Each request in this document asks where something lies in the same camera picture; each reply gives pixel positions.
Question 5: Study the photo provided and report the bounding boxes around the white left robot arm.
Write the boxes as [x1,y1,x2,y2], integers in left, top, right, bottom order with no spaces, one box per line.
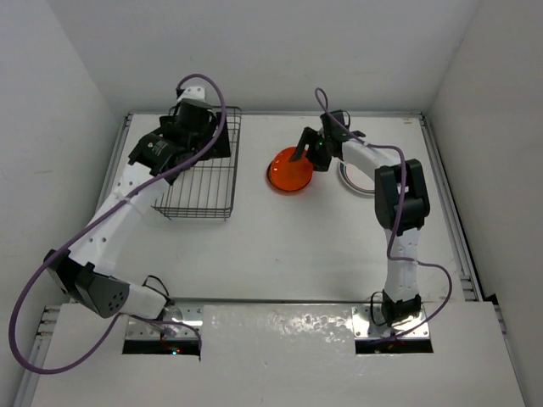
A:
[46,98,230,320]

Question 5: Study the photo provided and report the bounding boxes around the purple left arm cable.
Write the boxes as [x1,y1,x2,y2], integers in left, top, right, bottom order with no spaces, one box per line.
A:
[8,74,227,375]

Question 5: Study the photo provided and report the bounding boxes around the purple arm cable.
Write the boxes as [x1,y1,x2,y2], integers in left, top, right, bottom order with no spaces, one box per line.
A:
[314,87,453,344]
[8,74,227,375]

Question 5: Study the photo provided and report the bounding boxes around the metal base plate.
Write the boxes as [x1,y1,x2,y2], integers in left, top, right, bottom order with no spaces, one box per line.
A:
[351,304,430,341]
[125,304,204,341]

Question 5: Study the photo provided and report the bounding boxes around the wire dish rack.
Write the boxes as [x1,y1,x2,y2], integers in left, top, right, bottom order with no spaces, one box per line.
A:
[153,106,242,220]

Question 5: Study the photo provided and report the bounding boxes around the orange plate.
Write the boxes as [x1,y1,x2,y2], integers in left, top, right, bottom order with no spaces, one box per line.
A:
[265,166,275,187]
[268,147,314,193]

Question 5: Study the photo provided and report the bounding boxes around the white foam cover board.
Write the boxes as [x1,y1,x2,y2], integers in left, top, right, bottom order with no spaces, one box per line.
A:
[32,303,523,406]

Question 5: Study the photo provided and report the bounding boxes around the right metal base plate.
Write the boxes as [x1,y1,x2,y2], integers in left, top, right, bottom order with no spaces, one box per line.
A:
[351,304,430,341]

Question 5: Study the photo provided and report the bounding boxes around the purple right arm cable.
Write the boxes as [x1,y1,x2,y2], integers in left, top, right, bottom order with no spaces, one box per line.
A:
[314,87,453,344]

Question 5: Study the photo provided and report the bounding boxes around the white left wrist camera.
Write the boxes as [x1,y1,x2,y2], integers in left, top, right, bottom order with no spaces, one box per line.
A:
[176,86,206,103]

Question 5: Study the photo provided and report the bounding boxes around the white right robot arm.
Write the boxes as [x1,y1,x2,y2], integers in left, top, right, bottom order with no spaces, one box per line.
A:
[289,110,430,326]

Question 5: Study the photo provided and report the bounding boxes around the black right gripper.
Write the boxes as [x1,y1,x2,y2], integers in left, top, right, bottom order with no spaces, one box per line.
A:
[292,126,333,171]

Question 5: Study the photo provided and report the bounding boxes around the white plate teal rim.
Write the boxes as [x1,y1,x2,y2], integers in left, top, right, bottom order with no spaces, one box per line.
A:
[337,161,375,198]

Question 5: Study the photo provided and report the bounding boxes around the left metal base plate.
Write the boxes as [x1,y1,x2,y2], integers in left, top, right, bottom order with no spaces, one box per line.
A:
[125,304,204,341]

